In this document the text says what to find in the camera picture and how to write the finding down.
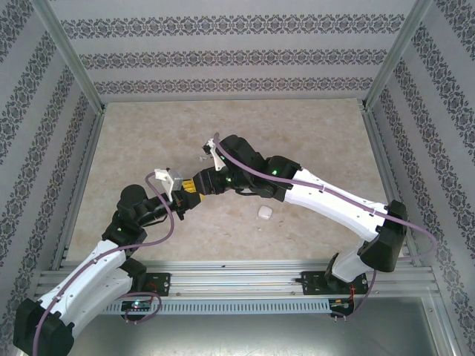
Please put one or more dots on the white oval clamshell charging case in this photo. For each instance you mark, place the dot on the white oval clamshell charging case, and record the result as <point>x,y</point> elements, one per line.
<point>265,212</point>

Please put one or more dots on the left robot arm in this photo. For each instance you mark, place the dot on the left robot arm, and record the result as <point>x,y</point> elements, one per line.
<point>85,274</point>

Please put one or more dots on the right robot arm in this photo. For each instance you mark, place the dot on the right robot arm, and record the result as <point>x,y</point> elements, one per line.
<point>334,204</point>

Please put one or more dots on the left circuit board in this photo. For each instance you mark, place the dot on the left circuit board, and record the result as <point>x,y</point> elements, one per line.
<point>137,305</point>

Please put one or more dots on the circuit board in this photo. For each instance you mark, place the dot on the circuit board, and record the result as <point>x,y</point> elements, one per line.
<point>339,305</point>
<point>137,305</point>

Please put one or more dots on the right circuit board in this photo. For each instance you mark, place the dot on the right circuit board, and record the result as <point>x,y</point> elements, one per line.
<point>339,305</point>

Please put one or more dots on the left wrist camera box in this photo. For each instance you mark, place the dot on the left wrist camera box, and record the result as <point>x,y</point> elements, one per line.
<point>174,180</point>

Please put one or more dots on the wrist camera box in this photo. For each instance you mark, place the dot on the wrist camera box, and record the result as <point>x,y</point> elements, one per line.
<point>215,157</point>
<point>174,180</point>

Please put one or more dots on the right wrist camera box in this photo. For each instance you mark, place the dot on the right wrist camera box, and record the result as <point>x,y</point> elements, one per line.
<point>215,157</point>

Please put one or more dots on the aluminium left side rail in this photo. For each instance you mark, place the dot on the aluminium left side rail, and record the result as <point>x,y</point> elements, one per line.
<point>89,148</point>

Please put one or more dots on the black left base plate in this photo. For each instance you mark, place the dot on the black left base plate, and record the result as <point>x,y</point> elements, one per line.
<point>161,283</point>

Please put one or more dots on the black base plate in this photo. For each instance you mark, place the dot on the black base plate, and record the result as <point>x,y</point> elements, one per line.
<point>161,283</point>
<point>311,283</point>

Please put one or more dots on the aluminium mounting rail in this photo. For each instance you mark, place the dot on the aluminium mounting rail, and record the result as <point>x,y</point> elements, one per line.
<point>237,278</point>

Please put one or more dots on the aluminium right side rail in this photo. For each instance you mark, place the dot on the aluminium right side rail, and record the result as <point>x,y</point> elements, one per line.
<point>380,148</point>

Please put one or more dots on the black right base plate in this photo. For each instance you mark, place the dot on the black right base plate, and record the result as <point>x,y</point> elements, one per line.
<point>311,283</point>

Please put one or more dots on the aluminium left frame post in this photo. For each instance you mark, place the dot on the aluminium left frame post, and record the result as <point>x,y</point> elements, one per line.
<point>70,55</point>

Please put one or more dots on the aluminium frame post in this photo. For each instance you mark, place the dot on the aluminium frame post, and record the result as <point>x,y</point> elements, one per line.
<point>70,55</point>
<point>395,55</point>

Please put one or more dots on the aluminium right frame post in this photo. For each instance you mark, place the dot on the aluminium right frame post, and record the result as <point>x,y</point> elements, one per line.
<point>395,55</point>

